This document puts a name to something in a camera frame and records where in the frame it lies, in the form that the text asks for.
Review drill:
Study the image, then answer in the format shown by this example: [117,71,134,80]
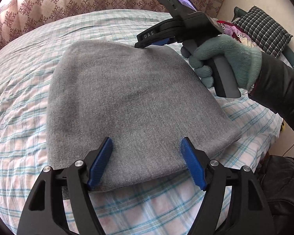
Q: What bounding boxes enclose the grey pants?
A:
[46,40,241,192]

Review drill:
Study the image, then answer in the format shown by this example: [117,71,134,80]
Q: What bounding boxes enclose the black sleeve right forearm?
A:
[249,53,294,131]

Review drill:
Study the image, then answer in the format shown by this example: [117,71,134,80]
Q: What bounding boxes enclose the right hand green glove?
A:
[181,34,262,90]

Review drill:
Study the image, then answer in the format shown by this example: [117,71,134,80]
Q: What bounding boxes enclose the red floral quilt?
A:
[217,20,250,42]

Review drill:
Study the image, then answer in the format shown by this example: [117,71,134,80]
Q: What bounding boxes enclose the black white plaid pillow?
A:
[233,6,293,58]

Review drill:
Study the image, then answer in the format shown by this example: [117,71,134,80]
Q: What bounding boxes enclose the dark green pillow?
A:
[232,6,294,69]

